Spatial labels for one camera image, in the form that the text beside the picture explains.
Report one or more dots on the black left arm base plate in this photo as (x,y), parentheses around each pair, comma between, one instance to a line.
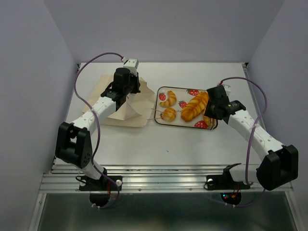
(87,184)

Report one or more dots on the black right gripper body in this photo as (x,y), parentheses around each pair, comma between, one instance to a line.
(210,110)

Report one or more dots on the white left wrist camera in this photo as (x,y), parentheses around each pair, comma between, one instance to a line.
(131,64)

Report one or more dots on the fake round bread roll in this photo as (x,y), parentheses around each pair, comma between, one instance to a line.
(169,114)

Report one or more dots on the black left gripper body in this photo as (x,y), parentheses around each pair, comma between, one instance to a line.
(133,86)

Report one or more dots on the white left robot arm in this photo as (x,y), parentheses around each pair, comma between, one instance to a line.
(73,144)

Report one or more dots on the strawberry print tray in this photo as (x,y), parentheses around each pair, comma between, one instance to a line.
(183,97)

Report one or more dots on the fake croissant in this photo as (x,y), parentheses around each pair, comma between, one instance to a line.
(172,99)

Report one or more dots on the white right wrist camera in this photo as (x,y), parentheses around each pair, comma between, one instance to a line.
(227,88)

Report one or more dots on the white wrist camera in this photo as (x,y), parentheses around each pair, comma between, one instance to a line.
(227,88)
(131,64)

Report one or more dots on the aluminium table edge rail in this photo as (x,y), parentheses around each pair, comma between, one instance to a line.
(253,90)

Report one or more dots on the small fake bread piece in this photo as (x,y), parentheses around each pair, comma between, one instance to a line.
(208,121)

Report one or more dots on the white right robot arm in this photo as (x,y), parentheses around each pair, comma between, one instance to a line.
(279,163)

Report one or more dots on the beige paper bag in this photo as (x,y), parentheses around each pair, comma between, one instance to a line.
(135,112)

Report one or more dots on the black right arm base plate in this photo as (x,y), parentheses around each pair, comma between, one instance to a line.
(223,182)

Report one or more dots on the aluminium front frame rails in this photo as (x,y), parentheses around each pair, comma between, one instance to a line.
(136,179)

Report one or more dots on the metal tongs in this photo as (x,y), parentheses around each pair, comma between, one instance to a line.
(214,123)

